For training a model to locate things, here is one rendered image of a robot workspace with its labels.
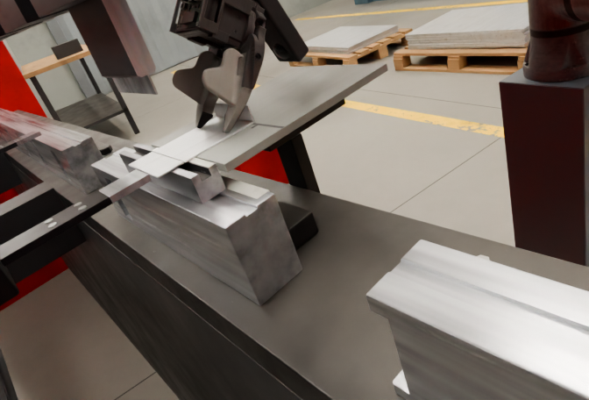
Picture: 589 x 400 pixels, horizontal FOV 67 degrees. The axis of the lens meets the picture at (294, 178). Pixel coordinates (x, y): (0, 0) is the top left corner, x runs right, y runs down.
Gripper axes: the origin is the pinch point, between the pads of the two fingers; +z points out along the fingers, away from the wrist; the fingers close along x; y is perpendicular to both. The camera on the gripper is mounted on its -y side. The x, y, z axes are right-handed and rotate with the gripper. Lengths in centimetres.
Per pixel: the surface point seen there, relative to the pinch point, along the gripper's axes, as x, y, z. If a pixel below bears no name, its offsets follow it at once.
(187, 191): 6.1, 5.4, 8.3
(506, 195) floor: -36, -165, -8
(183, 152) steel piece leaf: 1.6, 4.4, 4.5
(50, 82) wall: -735, -133, -42
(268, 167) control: -37, -38, 4
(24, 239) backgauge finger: 1.3, 17.9, 15.7
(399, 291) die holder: 32.8, 5.0, 9.1
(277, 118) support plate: 7.0, -3.1, -1.7
